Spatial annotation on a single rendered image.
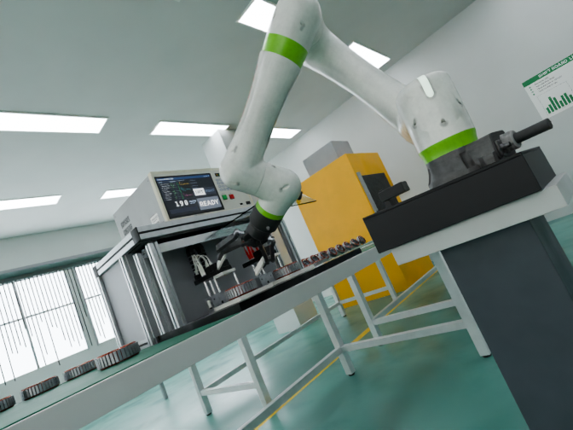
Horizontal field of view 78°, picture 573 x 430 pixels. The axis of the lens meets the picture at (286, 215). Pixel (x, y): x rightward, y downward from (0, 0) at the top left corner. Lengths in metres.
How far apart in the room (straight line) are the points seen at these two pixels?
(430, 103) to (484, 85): 5.41
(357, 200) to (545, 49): 3.21
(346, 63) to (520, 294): 0.72
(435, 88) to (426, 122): 0.07
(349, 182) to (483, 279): 4.11
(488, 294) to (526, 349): 0.12
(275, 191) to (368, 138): 5.88
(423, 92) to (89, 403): 0.86
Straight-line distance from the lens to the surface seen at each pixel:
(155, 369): 0.75
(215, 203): 1.45
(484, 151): 0.83
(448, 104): 0.87
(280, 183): 0.95
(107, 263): 1.47
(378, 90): 1.06
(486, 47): 6.36
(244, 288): 1.16
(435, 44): 6.57
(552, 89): 6.14
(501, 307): 0.86
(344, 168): 4.89
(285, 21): 0.98
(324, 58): 1.11
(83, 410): 0.71
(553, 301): 0.84
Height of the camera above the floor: 0.79
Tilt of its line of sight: 9 degrees up
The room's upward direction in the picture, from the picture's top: 24 degrees counter-clockwise
